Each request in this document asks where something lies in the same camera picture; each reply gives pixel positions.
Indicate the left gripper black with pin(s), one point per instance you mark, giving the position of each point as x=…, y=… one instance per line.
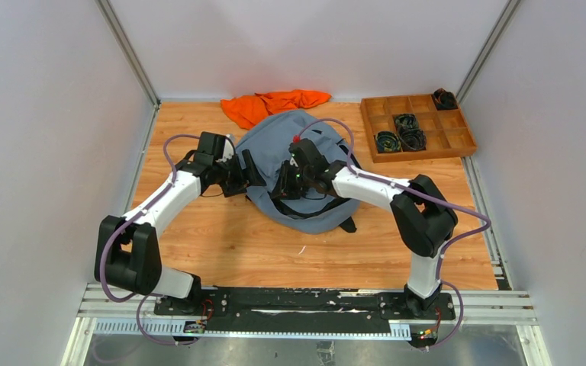
x=245, y=168

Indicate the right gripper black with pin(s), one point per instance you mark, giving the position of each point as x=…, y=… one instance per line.
x=284, y=190

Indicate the blue grey backpack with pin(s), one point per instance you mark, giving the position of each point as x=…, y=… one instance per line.
x=268, y=143

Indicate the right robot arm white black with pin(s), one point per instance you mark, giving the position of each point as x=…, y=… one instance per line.
x=424, y=219

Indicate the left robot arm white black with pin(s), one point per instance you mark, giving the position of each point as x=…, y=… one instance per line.
x=128, y=261

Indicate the orange cloth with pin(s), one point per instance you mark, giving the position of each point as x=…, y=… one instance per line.
x=249, y=110

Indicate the rolled dark tie middle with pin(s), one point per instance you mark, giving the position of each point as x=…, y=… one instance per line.
x=406, y=122

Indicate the rolled dark tie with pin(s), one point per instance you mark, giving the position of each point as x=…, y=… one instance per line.
x=412, y=140
x=406, y=122

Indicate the rolled dark tie lower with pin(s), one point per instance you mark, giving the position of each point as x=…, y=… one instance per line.
x=412, y=140

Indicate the wooden compartment tray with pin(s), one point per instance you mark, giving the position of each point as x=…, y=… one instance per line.
x=448, y=133

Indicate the rolled dark tie corner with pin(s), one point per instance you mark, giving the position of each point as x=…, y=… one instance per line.
x=444, y=100

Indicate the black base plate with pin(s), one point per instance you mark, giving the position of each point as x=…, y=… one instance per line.
x=303, y=310

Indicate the aluminium frame rail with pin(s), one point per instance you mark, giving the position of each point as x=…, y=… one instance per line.
x=98, y=315

